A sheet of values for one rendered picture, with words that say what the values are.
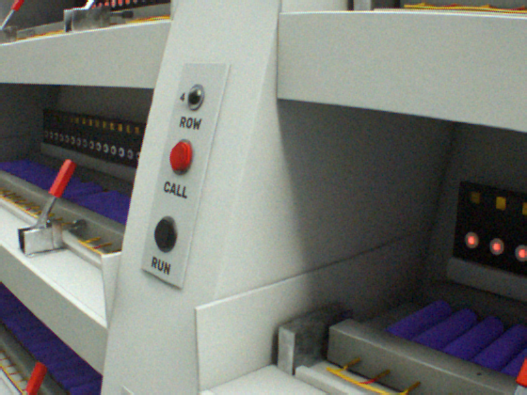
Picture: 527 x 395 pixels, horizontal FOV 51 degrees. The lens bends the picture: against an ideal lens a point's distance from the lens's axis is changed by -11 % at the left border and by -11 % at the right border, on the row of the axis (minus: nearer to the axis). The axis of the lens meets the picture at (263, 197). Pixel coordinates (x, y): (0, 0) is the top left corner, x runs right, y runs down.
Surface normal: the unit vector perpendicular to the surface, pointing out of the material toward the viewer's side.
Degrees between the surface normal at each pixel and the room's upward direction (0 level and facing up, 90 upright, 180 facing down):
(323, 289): 90
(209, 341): 90
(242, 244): 90
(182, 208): 90
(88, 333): 105
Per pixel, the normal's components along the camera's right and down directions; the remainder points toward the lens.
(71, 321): -0.73, 0.14
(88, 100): -0.70, -0.12
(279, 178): 0.68, 0.18
